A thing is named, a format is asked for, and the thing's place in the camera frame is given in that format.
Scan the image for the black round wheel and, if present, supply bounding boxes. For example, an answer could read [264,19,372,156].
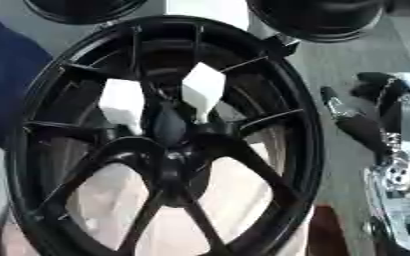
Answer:
[243,0,391,44]
[21,0,151,26]

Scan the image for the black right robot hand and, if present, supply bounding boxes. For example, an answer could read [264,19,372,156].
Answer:
[318,71,410,166]

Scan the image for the person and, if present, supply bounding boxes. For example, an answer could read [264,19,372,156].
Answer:
[0,14,55,149]

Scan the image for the black spoked wheel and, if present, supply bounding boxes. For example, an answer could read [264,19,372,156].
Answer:
[3,14,326,256]

